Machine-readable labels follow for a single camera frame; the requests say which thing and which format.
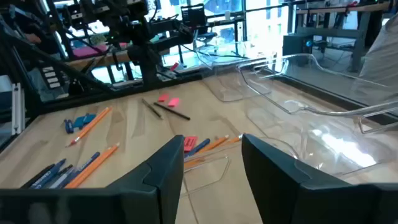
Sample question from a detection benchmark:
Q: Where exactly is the clear barrel gel pen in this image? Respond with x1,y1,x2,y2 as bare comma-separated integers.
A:
46,164,77,190

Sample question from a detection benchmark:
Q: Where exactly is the wooden workbench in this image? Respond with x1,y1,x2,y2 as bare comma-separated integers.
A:
294,1,391,73

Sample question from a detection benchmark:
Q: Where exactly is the red eraser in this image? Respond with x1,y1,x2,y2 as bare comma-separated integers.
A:
183,135,198,153

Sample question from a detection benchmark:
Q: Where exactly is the person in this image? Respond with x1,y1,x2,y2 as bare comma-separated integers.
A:
351,14,398,105

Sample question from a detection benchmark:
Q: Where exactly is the clear plastic bin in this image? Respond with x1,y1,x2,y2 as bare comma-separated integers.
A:
236,53,398,125
182,133,398,200
195,42,274,103

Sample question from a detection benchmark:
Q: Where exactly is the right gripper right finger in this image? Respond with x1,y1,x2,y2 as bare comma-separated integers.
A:
241,134,398,224

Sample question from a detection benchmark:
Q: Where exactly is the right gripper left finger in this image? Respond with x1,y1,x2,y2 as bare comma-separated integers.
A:
0,134,185,224

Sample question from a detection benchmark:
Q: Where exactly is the dark grey pencil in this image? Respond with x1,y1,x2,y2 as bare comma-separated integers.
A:
153,101,192,121
141,98,164,121

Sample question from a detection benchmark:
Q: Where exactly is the silver aluminium extrusion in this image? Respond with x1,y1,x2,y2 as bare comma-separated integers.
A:
11,82,25,136

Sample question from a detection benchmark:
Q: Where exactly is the black monitor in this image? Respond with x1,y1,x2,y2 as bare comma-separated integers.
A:
180,3,206,28

